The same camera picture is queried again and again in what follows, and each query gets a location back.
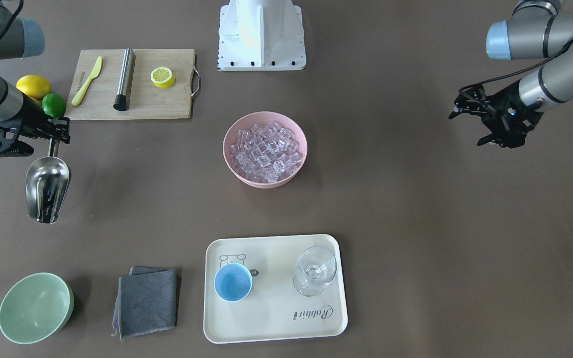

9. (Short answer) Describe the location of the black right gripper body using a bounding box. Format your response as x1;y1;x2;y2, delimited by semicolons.
0;102;71;157

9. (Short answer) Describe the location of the green lime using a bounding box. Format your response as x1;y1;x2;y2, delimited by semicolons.
41;93;67;118

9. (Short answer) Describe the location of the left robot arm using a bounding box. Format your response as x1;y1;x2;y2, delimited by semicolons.
449;0;573;149

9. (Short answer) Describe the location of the wooden cutting board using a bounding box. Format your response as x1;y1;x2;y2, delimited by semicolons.
65;48;199;121

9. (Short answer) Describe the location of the cream serving tray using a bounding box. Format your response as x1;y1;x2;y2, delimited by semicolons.
204;234;349;344

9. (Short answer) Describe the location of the clear wine glass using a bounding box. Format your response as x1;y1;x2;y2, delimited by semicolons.
293;246;337;297

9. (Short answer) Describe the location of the yellow lemon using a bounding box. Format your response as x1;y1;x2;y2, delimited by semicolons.
16;75;52;100

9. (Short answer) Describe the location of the green bowl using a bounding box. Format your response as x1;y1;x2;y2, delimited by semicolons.
0;272;74;345

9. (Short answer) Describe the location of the clear ice cubes pile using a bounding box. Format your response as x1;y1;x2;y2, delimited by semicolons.
225;121;304;184

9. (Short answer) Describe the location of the pink bowl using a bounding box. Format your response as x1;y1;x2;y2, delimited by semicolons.
222;111;308;188

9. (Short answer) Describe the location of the blue cup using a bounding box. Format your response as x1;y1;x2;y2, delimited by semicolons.
214;263;253;303

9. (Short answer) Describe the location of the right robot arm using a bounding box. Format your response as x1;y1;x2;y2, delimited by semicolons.
0;0;71;157

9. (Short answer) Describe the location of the half lemon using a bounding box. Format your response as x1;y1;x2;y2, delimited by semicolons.
150;67;176;89

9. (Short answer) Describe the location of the steel muddler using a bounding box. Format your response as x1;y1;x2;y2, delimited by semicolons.
113;48;136;111

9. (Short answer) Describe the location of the grey folded cloth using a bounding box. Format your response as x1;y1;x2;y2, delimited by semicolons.
113;267;178;340

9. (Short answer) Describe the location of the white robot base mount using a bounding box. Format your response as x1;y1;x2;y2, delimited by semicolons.
217;0;307;71

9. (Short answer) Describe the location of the metal ice scoop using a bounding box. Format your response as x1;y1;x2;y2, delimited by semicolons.
25;137;71;224

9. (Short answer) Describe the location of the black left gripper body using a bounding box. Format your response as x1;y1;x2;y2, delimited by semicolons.
455;82;543;149

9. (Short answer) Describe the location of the yellow plastic knife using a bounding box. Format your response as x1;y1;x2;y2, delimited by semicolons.
71;56;102;106

